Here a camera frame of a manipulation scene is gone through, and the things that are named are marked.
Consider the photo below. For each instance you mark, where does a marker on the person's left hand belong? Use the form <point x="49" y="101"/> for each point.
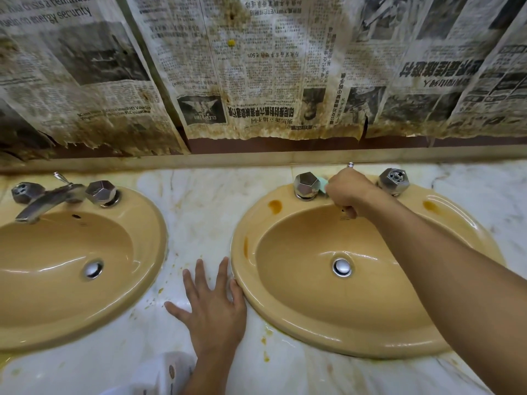
<point x="214" y="320"/>

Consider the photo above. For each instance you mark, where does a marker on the person's right hand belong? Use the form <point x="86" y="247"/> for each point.
<point x="350" y="189"/>

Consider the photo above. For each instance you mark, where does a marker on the person's left little finger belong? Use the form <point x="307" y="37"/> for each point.
<point x="177" y="310"/>

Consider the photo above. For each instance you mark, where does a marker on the person's left middle finger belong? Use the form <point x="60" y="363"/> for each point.
<point x="202" y="277"/>

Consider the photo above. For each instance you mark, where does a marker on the person's right fingers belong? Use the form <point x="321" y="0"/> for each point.
<point x="350" y="211"/>

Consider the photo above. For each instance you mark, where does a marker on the person's left thumb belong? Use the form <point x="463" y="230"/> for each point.
<point x="238" y="294"/>

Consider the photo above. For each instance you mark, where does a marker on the green cleaning sponge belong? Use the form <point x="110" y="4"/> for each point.
<point x="324" y="187"/>

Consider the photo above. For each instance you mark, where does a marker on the person's left forearm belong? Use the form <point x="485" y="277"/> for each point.
<point x="210" y="376"/>

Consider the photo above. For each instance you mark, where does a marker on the person's right forearm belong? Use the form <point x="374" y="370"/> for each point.
<point x="444" y="283"/>

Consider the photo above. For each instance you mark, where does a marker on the chrome sink drain stopper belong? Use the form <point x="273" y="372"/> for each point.
<point x="92" y="269"/>
<point x="342" y="267"/>

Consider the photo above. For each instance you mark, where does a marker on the white shirt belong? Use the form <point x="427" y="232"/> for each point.
<point x="160" y="376"/>

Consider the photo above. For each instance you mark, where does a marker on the tan oval sink basin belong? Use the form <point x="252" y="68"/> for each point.
<point x="370" y="308"/>
<point x="61" y="275"/>

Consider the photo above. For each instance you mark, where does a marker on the beige backsplash ledge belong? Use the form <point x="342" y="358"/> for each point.
<point x="247" y="158"/>

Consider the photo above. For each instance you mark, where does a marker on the stained newspaper sheet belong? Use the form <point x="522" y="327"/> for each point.
<point x="498" y="94"/>
<point x="411" y="65"/>
<point x="82" y="69"/>
<point x="255" y="69"/>

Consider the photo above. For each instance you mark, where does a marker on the chrome faucet spout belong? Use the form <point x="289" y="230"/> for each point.
<point x="45" y="203"/>

